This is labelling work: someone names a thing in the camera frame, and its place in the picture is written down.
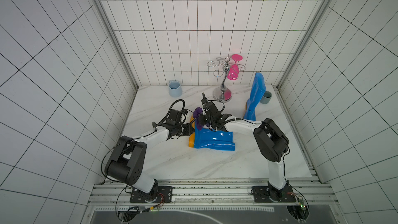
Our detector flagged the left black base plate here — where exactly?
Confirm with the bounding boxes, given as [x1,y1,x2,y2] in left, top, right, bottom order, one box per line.
[129,186,173,204]

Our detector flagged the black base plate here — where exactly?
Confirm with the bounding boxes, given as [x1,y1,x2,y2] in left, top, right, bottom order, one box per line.
[251,185,296,203]
[129,186,173,204]

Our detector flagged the purple cloth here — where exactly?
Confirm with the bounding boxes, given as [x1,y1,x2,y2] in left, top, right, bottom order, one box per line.
[192,107,206,130]

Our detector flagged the blue rubber boot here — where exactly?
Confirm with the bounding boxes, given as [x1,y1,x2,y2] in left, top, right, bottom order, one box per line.
[243,72,266,121]
[188,120,235,151]

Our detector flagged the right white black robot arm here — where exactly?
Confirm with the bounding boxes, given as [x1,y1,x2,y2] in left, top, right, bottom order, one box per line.
[198,98,290,195]

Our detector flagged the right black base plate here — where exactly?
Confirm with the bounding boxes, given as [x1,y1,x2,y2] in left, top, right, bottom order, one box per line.
[251,185,296,203]

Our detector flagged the grey-teal cup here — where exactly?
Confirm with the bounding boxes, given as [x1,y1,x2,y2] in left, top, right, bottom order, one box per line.
[260,91,273,104]

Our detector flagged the pink wine glass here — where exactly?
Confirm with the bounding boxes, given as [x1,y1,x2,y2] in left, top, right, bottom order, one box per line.
[227,54,243,80]

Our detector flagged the light blue mug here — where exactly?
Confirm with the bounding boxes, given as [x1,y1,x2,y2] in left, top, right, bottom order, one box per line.
[169,80,182,97]

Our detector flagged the chrome glass holder stand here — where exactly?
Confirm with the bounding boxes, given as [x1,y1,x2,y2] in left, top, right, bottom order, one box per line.
[207,57,246,102]

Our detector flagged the aluminium mounting rail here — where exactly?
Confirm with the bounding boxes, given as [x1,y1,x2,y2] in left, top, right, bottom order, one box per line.
[88,178,338,211]

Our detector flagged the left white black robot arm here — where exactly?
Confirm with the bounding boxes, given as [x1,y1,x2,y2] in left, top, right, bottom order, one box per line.
[102,110,194,194]

